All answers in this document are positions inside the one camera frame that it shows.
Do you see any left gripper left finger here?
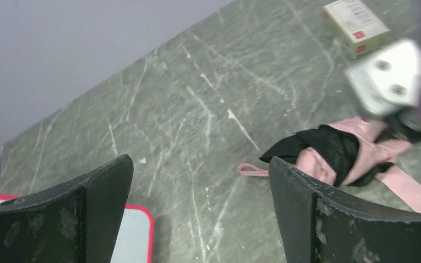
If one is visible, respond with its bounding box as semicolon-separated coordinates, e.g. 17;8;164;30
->
0;155;134;262

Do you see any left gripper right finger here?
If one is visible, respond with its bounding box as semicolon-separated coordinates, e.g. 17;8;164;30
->
269;157;421;263

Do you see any pink and black umbrella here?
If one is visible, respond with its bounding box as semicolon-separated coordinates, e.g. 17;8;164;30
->
237;117;421;215

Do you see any red framed whiteboard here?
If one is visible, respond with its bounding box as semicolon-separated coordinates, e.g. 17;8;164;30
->
0;191;154;262

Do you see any small white cardboard box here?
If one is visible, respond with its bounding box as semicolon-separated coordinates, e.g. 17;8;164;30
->
323;0;391;58

